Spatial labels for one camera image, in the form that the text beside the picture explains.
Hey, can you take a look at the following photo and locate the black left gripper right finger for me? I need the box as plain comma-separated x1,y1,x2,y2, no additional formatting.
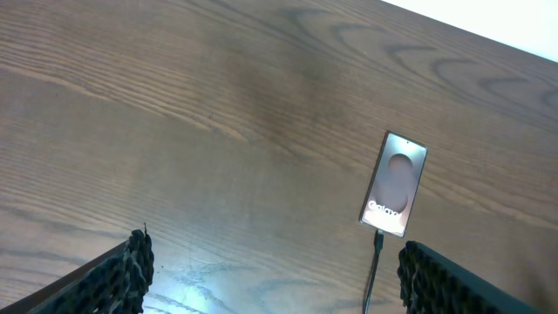
397,241,538,314

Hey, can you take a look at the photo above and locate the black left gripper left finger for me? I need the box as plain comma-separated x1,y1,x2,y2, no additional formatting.
1,229,154,314

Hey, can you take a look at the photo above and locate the black USB charging cable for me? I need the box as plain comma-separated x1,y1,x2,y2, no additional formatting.
361,229,385,314

